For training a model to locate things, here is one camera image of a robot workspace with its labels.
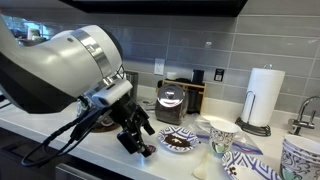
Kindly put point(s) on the glass jar with coffee beans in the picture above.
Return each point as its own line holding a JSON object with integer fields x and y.
{"x": 171, "y": 104}

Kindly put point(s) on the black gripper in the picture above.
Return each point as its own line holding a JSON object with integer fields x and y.
{"x": 131, "y": 117}

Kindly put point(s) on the white coffee pod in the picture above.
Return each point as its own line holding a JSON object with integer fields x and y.
{"x": 151, "y": 148}

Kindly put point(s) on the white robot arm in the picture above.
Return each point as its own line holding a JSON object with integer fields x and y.
{"x": 83, "y": 64}

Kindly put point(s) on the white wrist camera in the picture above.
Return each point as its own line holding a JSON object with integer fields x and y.
{"x": 109, "y": 95}

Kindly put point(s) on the white plastic spoon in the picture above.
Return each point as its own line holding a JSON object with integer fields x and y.
{"x": 200, "y": 171}

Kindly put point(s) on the black wire pod holder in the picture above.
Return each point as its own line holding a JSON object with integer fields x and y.
{"x": 105, "y": 123}

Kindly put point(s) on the wooden organiser box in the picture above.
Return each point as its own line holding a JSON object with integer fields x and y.
{"x": 194, "y": 91}

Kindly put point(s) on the large blue patterned plate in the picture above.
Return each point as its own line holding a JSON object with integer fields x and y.
{"x": 240, "y": 166}

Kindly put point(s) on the small patterned plate with coffee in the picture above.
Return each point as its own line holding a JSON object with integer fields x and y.
{"x": 177, "y": 139}

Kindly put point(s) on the white wall outlet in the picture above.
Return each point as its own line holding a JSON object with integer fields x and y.
{"x": 159, "y": 66}

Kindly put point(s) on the clear plastic zip bag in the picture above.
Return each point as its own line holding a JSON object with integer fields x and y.
{"x": 200, "y": 125}

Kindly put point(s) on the black dark upper cabinet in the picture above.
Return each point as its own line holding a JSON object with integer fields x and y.
{"x": 213, "y": 8}

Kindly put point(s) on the white paper towel roll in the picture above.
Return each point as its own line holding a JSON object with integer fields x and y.
{"x": 261, "y": 96}

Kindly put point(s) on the patterned paper cup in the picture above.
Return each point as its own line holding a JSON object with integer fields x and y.
{"x": 221, "y": 137}

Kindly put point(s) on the stacked patterned paper bowls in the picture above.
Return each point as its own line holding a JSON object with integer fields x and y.
{"x": 300, "y": 158}

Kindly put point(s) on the black paper towel stand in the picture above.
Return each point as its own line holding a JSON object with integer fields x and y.
{"x": 263, "y": 131}

